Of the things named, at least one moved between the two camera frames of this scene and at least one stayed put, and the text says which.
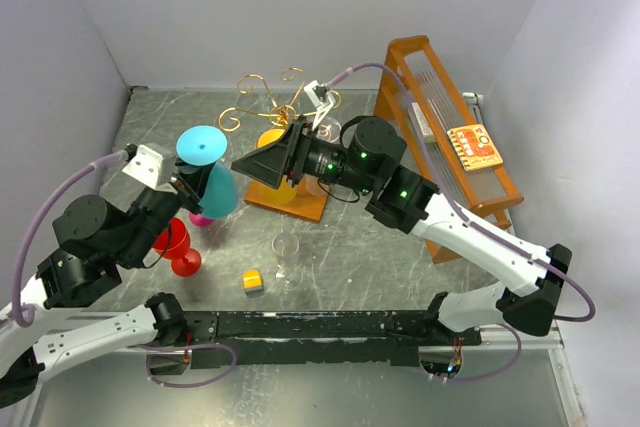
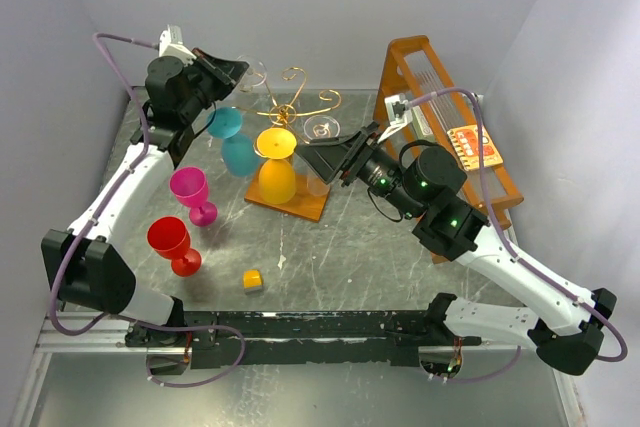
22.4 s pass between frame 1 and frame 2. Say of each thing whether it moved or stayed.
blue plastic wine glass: moved
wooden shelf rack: stayed
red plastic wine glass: stayed
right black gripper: moved
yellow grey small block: stayed
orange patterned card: stayed
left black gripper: moved
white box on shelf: stayed
